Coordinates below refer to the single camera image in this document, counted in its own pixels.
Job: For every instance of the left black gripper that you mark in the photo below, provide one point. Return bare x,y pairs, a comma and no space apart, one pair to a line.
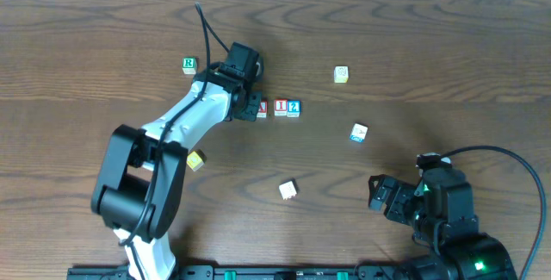
250,108

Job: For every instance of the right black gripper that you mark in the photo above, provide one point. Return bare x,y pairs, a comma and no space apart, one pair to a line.
391,198

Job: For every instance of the red letter A block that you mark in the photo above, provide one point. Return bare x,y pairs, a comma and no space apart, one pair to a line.
262,110

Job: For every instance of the red letter I block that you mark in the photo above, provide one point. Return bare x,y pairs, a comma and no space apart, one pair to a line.
280,107

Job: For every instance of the blue number 2 block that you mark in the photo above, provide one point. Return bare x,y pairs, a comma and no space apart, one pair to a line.
294,108

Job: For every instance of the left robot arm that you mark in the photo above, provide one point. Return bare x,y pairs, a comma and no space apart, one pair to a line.
139,186

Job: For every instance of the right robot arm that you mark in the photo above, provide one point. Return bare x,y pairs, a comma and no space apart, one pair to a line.
477,257

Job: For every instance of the blue-sided picture block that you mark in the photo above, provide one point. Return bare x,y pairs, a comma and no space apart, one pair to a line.
358,132

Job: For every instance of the green letter R block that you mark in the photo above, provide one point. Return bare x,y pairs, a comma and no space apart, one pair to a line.
189,65

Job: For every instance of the yellow wooden block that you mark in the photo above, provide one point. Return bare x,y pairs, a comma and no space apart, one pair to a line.
196,160

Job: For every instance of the yellow-sided picture block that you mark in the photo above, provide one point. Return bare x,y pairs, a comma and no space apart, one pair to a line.
341,74

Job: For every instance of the white red-print block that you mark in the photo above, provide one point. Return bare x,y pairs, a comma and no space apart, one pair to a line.
288,190

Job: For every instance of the black mounting rail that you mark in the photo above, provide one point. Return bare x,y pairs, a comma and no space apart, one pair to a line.
208,272

